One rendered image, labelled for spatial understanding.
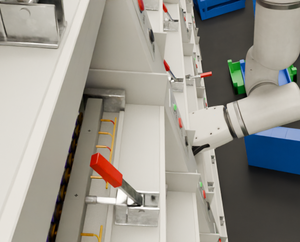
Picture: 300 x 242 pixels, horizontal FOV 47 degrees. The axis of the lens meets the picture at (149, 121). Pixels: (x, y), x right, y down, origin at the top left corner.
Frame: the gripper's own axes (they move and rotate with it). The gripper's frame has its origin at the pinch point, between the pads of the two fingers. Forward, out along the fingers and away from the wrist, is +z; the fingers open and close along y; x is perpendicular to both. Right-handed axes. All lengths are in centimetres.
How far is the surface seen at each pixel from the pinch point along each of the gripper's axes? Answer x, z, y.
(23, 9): -54, -14, 41
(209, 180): 27.6, -1.3, -6.2
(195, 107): 8.2, -5.2, -18.3
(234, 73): 62, -14, -96
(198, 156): 7.7, -4.4, 0.6
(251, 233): 60, -5, -4
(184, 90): -11.5, -8.7, -2.3
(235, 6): 62, -27, -164
